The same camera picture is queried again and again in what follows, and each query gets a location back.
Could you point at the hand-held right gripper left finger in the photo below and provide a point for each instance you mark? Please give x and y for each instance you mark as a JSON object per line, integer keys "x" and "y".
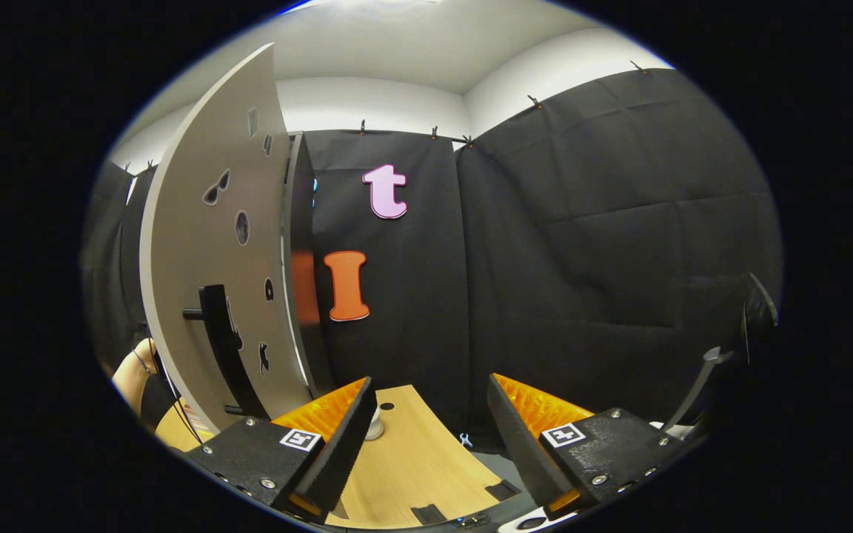
{"x": 334, "y": 459}

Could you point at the black table edge bracket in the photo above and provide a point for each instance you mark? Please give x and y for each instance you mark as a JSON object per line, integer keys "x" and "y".
{"x": 428, "y": 514}
{"x": 502, "y": 489}

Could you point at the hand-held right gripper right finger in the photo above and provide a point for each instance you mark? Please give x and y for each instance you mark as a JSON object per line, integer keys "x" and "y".
{"x": 526, "y": 451}

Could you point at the small white object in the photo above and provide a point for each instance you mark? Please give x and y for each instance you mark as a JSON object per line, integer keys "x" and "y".
{"x": 374, "y": 428}

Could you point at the grey cabinet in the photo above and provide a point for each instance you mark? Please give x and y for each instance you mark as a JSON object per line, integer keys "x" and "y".
{"x": 309, "y": 348}

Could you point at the black backdrop cloth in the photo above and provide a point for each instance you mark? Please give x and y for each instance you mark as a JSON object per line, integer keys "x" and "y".
{"x": 582, "y": 259}

